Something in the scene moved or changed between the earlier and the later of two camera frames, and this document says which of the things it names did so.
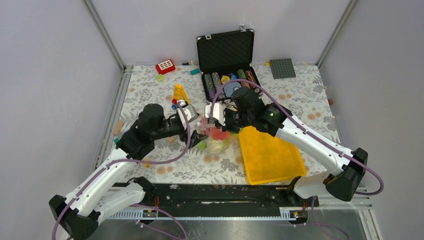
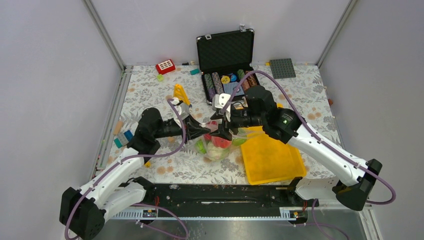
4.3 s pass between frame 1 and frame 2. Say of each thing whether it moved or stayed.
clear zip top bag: moved
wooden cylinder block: stayed
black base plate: stayed
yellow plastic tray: stayed
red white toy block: stayed
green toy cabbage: moved
